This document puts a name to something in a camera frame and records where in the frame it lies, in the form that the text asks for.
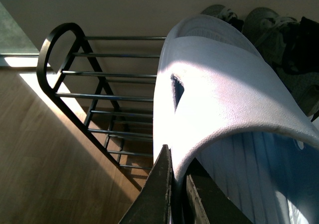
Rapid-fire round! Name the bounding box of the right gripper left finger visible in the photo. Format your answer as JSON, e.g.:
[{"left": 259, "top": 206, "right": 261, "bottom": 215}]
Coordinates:
[{"left": 119, "top": 144, "right": 172, "bottom": 224}]

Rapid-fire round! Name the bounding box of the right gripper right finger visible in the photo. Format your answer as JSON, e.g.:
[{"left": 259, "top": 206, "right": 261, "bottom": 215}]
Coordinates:
[{"left": 185, "top": 158, "right": 251, "bottom": 224}]

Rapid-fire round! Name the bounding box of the light blue slipper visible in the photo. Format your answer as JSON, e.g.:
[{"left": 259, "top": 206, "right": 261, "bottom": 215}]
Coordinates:
[{"left": 153, "top": 15, "right": 319, "bottom": 224}]

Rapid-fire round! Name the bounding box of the grey knit sneaker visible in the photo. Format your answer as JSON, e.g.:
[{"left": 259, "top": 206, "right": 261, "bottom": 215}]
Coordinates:
[
  {"left": 243, "top": 7, "right": 319, "bottom": 120},
  {"left": 201, "top": 4, "right": 244, "bottom": 32}
]

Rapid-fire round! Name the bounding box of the black metal shoe rack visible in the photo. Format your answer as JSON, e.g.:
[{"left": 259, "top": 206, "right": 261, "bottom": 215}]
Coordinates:
[{"left": 36, "top": 23, "right": 165, "bottom": 189}]

